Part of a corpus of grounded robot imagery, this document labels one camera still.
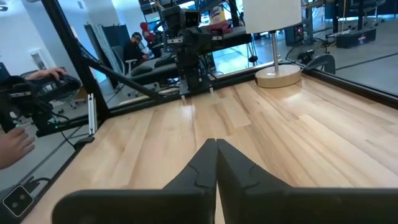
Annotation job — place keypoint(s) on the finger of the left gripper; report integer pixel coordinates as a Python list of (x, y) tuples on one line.
[(206, 39), (191, 39)]

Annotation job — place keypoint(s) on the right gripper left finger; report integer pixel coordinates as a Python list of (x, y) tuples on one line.
[(186, 186)]

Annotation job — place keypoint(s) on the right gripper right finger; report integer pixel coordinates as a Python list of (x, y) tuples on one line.
[(255, 193)]

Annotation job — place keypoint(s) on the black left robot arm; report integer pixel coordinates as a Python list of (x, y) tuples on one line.
[(191, 71)]

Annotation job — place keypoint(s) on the pink cloth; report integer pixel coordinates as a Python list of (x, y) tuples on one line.
[(219, 27)]

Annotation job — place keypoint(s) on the wipes container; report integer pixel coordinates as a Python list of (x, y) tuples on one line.
[(217, 14)]

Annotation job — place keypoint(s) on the black desk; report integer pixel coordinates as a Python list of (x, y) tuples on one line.
[(236, 39)]

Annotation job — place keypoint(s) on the person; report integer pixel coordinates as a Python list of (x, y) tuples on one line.
[(133, 51)]

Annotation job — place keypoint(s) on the grey office chair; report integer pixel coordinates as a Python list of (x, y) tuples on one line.
[(119, 56)]

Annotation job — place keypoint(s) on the white shade wooden base lamp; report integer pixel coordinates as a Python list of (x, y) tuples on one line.
[(270, 15)]

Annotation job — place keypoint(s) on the person's hand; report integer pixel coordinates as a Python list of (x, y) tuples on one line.
[(14, 147), (49, 73)]

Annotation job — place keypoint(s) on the black aluminium table frame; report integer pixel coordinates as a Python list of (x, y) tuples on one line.
[(77, 62)]

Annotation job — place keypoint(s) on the silver bracket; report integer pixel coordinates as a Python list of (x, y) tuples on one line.
[(92, 115)]

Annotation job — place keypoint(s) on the grey curved bracket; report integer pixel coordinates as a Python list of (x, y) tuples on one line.
[(323, 60)]

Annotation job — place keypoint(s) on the black square camera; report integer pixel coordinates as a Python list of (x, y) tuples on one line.
[(18, 200)]

